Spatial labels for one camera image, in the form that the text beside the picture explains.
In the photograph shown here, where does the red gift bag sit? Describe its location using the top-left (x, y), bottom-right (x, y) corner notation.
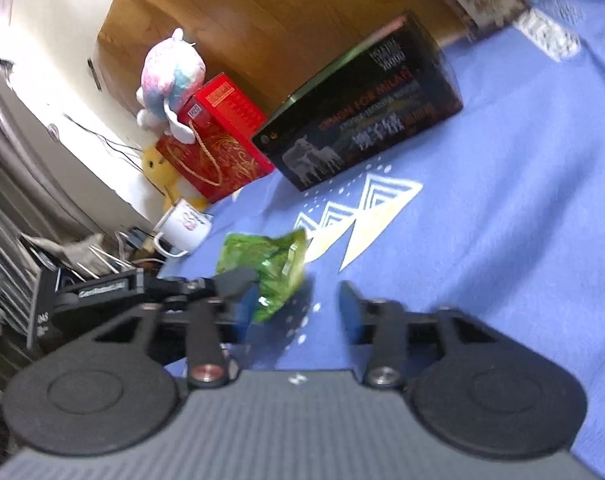
top-left (155, 73), bottom-right (276, 204)

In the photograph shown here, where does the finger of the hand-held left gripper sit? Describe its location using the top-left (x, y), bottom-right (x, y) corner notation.
top-left (145, 266), bottom-right (259, 308)

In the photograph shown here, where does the yellow plush toy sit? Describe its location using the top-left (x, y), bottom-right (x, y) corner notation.
top-left (142, 144), bottom-right (209, 212)

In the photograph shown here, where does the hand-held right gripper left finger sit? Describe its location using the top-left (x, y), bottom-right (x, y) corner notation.
top-left (95, 290), bottom-right (256, 390)

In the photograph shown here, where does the pink plush toy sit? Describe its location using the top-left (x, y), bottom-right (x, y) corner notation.
top-left (135, 29), bottom-right (207, 142)

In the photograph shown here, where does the black printed box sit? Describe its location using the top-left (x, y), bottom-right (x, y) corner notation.
top-left (251, 9), bottom-right (464, 192)

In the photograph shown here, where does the green snack packet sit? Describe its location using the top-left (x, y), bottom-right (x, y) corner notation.
top-left (216, 228), bottom-right (309, 324)

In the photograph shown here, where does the wooden headboard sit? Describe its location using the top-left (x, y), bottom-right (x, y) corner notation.
top-left (96, 0), bottom-right (551, 128)

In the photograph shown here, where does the white enamel mug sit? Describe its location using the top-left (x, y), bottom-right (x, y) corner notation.
top-left (152, 198), bottom-right (214, 258)

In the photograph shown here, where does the pile of grey clutter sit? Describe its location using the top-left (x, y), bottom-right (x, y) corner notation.
top-left (20, 227), bottom-right (153, 281)

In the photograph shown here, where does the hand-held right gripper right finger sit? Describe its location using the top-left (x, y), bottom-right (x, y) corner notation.
top-left (339, 281), bottom-right (489, 390)

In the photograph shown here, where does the blue printed cloth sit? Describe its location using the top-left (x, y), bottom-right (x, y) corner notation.
top-left (157, 0), bottom-right (605, 480)

